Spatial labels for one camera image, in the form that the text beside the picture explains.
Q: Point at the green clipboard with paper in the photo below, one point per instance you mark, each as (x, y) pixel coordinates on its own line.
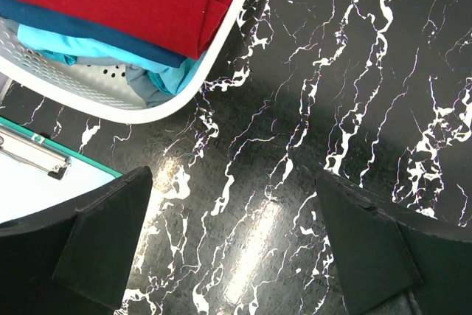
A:
(38, 173)

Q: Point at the white plastic laundry basket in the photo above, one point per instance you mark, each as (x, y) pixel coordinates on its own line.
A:
(90, 90)

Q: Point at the light blue t-shirt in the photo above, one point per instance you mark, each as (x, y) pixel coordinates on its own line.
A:
(85, 51)

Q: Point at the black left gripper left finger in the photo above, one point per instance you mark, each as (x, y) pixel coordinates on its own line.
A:
(75, 257)

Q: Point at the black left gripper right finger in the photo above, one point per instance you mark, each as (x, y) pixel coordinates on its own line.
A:
(390, 259)

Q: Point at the grey garment in basket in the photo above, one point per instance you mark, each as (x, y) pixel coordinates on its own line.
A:
(137, 78)

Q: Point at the navy blue t-shirt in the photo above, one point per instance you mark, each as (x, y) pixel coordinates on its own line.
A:
(44, 19)

